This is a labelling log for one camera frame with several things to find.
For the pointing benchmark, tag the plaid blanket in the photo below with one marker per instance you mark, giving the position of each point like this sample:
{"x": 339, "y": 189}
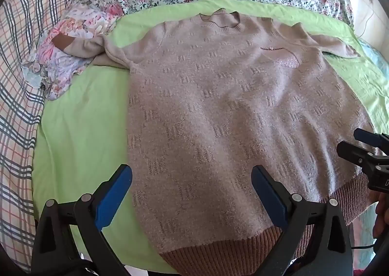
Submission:
{"x": 18, "y": 96}

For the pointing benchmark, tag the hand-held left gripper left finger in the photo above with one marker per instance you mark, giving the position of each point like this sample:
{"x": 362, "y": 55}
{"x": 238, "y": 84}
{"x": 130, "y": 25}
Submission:
{"x": 114, "y": 197}

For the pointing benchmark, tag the light green bed sheet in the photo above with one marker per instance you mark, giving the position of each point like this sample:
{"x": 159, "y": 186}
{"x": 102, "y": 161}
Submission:
{"x": 85, "y": 117}

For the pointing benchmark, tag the light blue cloth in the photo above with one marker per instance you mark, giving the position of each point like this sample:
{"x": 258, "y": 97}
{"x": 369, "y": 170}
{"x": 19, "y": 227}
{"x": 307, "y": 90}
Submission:
{"x": 376, "y": 57}

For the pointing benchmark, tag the beige knitted sweater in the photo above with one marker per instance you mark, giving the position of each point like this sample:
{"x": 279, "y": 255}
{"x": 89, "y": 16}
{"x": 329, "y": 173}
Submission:
{"x": 212, "y": 96}

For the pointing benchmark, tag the person's right hand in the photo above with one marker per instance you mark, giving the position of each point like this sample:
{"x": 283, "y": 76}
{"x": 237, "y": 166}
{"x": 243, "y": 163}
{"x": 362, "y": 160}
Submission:
{"x": 383, "y": 212}

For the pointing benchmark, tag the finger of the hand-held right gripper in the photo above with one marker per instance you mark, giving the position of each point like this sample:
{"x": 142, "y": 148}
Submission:
{"x": 369, "y": 137}
{"x": 352, "y": 151}

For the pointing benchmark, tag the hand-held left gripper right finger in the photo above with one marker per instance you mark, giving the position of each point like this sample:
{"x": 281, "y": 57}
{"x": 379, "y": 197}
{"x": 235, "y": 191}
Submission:
{"x": 269, "y": 197}

